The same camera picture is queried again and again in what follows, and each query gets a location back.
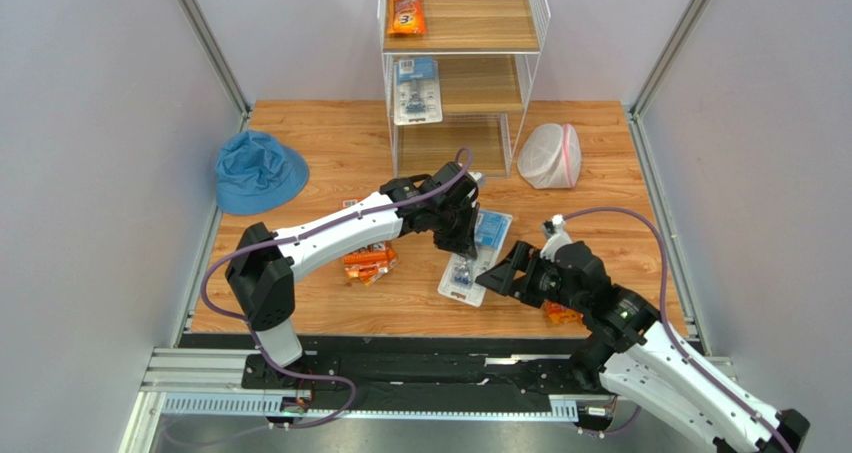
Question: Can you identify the white Gillette razor pack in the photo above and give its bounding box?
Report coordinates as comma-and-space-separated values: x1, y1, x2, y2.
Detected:
437, 210, 514, 307

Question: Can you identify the blue card razor blister pack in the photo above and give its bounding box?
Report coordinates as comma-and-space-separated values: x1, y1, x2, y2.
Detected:
392, 56, 443, 126

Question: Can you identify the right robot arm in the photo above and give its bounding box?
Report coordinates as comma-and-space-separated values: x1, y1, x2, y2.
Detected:
476, 242, 810, 452

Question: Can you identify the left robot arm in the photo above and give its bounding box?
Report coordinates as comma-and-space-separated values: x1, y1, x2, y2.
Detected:
225, 162, 485, 367

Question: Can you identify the orange razor bag on shelf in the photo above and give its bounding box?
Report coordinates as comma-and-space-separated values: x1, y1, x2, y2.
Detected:
386, 0, 428, 36

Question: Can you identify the orange razor bag left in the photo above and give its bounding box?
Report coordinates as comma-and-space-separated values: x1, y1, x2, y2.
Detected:
542, 301, 583, 325

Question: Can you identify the lower orange razor box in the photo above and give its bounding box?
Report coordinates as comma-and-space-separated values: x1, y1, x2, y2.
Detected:
343, 256, 398, 286

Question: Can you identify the orange razor box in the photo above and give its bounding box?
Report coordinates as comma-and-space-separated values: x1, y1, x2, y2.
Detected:
341, 197, 399, 270
343, 256, 398, 286

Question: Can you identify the white mesh laundry bag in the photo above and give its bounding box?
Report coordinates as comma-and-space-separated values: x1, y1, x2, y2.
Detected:
517, 123, 583, 189

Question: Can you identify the top orange razor box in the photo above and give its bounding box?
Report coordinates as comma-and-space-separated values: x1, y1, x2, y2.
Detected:
341, 197, 399, 270

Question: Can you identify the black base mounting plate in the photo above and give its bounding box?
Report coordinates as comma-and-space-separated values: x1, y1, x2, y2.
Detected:
241, 335, 610, 413

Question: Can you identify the blue bucket hat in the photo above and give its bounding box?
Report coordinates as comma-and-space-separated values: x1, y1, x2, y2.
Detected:
214, 130, 310, 216

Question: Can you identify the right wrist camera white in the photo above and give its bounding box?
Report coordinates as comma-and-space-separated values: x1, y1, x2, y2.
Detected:
540, 214, 573, 262

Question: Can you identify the white wire shelf rack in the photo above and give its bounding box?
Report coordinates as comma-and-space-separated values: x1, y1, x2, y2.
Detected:
377, 0, 551, 177

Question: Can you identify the aluminium rail frame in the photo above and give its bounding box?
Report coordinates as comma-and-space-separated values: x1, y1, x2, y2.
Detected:
119, 345, 740, 453

